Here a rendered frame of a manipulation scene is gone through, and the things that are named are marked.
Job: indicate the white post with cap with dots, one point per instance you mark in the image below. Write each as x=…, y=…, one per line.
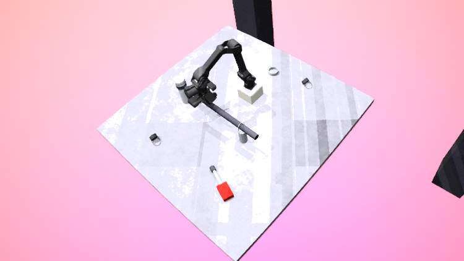
x=180, y=81

